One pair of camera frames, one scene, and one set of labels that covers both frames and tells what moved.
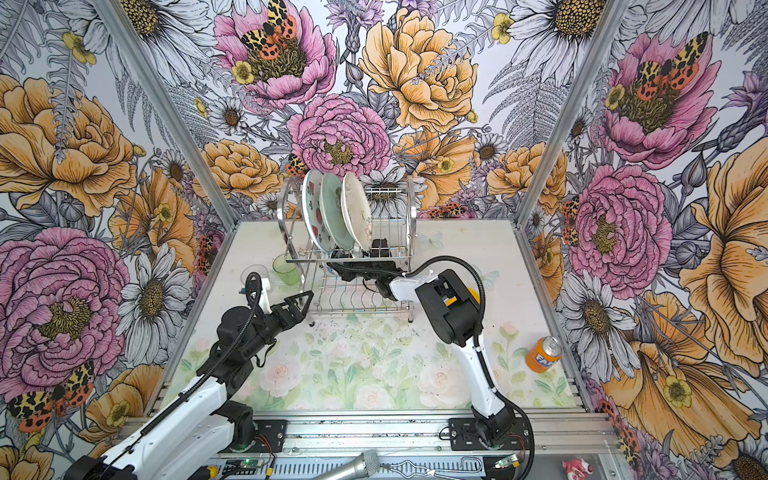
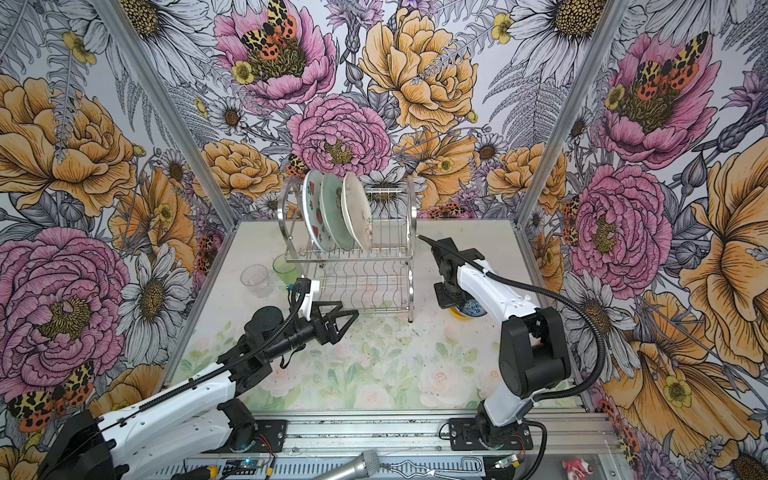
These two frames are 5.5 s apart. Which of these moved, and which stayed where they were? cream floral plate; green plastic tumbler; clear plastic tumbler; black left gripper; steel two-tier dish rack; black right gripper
Moved: black right gripper; black left gripper
Stayed: clear plastic tumbler; steel two-tier dish rack; green plastic tumbler; cream floral plate
